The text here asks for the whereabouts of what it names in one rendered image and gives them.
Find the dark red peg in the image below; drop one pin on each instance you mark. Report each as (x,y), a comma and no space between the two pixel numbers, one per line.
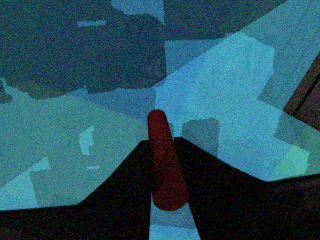
(169,189)

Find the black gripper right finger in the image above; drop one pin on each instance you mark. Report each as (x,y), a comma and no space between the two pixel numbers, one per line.
(229,204)

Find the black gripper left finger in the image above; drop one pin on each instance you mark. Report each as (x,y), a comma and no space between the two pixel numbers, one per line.
(119,209)

